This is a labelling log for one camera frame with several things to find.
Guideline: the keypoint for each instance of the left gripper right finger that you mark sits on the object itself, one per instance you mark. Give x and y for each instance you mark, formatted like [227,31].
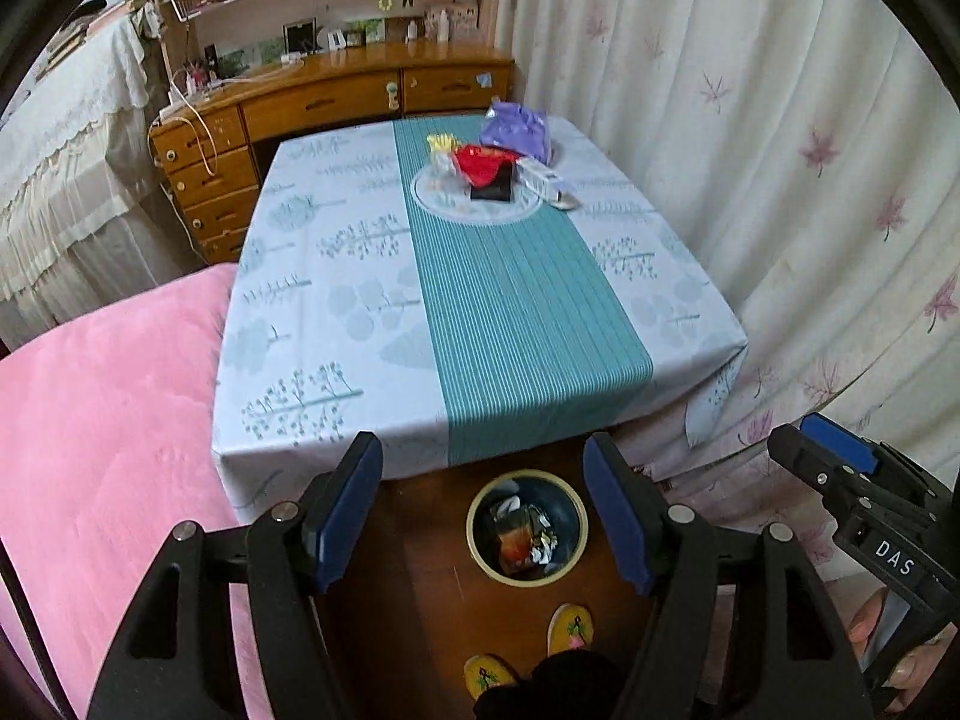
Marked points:
[741,625]

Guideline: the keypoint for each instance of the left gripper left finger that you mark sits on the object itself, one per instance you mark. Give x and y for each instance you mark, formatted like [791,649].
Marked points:
[173,655]

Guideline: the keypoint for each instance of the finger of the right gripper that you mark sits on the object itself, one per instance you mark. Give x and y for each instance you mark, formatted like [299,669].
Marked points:
[849,448]
[840,487]

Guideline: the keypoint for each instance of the white small carton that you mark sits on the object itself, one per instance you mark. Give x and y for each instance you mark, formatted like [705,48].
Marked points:
[544,184]

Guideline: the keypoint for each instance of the small black box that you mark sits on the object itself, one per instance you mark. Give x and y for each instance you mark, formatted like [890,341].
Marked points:
[499,189]

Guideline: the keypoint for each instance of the red packet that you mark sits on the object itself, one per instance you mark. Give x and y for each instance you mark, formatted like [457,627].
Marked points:
[480,165]

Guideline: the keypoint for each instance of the purple plastic bag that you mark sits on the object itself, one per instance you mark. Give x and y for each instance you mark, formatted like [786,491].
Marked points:
[515,127]

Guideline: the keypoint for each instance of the clear plastic wrapper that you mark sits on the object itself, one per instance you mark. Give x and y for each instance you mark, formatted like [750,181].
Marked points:
[446,173]

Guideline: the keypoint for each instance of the yellow paper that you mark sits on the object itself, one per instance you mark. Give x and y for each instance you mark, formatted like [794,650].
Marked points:
[443,143]

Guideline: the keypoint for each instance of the black gold wrapper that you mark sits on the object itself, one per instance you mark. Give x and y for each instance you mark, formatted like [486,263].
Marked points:
[543,539]

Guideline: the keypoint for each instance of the orange foil snack bag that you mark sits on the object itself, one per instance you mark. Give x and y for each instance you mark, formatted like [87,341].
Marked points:
[514,538]

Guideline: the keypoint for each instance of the dark blue trash bin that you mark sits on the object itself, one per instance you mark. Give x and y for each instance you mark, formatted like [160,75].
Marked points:
[563,505]

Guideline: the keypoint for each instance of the right yellow slipper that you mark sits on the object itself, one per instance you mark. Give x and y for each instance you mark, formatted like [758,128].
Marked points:
[571,628]

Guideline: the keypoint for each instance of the yellow slipper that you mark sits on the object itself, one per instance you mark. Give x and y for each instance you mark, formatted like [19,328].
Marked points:
[485,672]
[571,628]

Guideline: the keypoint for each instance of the pink bed blanket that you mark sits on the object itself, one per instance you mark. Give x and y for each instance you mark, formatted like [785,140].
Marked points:
[106,445]

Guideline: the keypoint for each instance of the left yellow slipper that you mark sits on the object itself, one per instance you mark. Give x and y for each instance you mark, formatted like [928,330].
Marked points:
[485,672]

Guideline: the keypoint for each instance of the floral cream curtain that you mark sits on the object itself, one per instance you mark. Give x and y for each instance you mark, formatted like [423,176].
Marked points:
[806,152]

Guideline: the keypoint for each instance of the leaf-print blue tablecloth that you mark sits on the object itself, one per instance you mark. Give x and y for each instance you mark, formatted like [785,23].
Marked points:
[374,294]

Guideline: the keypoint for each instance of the white lace furniture cover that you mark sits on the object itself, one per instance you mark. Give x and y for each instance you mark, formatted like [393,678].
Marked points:
[85,221]

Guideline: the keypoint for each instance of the wooden desk with drawers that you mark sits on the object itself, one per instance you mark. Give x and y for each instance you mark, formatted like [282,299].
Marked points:
[215,153]

